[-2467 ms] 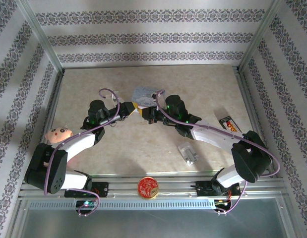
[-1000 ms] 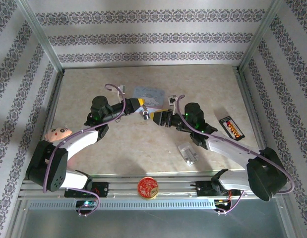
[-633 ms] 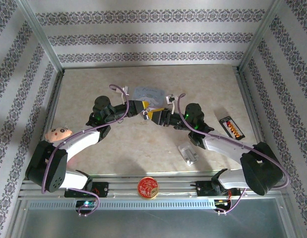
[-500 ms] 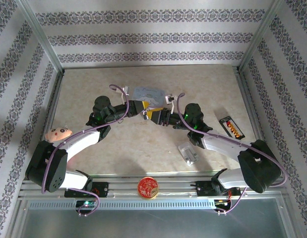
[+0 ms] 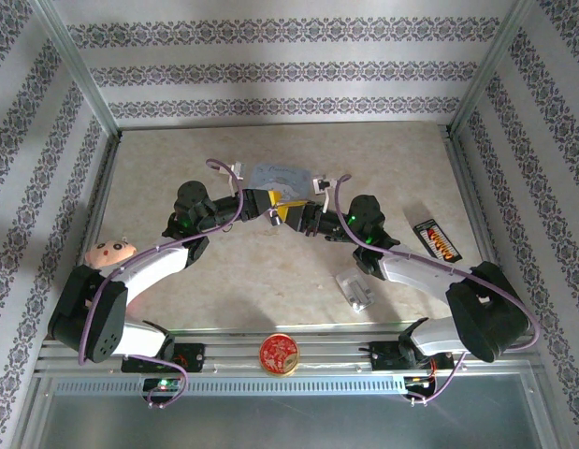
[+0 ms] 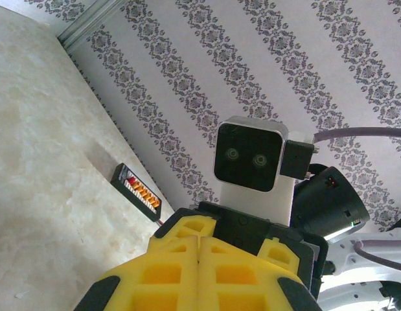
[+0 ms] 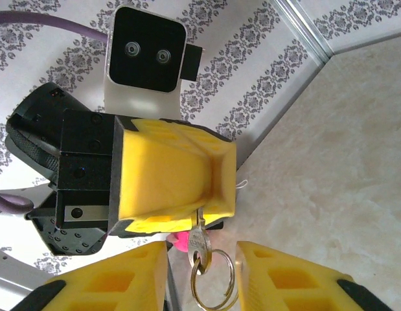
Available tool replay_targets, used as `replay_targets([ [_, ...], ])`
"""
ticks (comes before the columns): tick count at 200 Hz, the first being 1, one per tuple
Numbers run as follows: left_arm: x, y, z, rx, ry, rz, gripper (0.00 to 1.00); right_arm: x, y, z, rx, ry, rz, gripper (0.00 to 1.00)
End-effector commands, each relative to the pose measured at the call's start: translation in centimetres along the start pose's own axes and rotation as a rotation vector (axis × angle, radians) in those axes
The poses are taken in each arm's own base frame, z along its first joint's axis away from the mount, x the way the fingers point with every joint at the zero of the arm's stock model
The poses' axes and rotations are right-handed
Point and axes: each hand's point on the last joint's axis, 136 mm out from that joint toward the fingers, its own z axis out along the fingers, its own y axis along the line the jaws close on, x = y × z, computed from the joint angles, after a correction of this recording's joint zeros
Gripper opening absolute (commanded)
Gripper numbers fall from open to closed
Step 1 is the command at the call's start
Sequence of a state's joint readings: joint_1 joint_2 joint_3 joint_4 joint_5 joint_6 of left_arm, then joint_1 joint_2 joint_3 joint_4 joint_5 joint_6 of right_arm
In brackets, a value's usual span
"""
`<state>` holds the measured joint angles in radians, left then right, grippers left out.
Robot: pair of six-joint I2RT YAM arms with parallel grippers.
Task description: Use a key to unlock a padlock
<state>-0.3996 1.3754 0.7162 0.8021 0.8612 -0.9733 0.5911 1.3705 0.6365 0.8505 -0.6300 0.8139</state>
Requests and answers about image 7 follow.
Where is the aluminium side rail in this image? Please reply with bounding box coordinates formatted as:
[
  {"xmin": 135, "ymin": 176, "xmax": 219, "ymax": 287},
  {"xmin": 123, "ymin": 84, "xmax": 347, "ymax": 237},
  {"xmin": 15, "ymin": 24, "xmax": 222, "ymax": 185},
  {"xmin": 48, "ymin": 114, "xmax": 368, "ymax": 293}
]
[{"xmin": 0, "ymin": 246, "xmax": 54, "ymax": 294}]

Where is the silver key ring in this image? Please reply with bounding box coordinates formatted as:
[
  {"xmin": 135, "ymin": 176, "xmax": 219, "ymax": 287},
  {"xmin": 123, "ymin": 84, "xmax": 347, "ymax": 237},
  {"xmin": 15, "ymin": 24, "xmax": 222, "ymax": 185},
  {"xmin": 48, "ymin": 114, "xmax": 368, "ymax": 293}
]
[{"xmin": 189, "ymin": 248, "xmax": 237, "ymax": 311}]

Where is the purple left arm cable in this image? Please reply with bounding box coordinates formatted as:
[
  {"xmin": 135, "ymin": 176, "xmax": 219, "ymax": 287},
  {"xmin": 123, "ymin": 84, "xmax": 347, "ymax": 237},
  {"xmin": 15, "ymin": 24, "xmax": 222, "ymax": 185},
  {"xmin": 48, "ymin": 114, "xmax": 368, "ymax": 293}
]
[{"xmin": 0, "ymin": 10, "xmax": 109, "ymax": 215}]

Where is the aluminium frame corner post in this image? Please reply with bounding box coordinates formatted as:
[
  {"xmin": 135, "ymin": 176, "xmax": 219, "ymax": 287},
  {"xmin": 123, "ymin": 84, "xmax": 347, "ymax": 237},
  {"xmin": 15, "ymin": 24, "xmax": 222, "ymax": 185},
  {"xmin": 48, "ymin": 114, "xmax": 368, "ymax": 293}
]
[{"xmin": 274, "ymin": 0, "xmax": 336, "ymax": 64}]

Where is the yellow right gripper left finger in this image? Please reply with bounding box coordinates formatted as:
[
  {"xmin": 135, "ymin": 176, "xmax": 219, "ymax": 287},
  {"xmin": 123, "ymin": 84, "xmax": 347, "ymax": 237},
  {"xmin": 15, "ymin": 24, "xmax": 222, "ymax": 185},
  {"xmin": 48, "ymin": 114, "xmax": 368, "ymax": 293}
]
[{"xmin": 5, "ymin": 241, "xmax": 170, "ymax": 311}]

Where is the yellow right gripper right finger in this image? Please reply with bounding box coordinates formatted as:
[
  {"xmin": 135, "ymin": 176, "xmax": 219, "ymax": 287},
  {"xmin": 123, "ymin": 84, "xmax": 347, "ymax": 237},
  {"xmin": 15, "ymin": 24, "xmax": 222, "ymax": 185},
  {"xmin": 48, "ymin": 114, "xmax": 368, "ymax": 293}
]
[{"xmin": 235, "ymin": 240, "xmax": 393, "ymax": 311}]

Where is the silver key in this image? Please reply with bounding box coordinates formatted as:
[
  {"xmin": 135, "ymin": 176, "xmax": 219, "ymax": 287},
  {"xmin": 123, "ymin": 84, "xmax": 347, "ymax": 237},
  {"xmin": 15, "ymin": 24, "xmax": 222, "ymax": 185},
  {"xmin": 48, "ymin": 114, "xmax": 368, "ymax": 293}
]
[{"xmin": 186, "ymin": 207, "xmax": 213, "ymax": 276}]

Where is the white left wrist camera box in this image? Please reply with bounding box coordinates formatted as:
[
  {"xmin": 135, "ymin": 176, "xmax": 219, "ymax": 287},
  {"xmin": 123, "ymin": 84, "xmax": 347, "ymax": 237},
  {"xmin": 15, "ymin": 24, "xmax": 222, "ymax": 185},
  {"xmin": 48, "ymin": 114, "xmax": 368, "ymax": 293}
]
[{"xmin": 102, "ymin": 5, "xmax": 204, "ymax": 120}]

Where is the pink plush doll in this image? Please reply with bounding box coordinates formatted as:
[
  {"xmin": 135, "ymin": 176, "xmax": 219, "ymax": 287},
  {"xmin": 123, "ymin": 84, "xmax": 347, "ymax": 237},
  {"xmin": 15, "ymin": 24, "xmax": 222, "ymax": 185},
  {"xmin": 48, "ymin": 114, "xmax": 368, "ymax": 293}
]
[{"xmin": 166, "ymin": 230, "xmax": 192, "ymax": 254}]

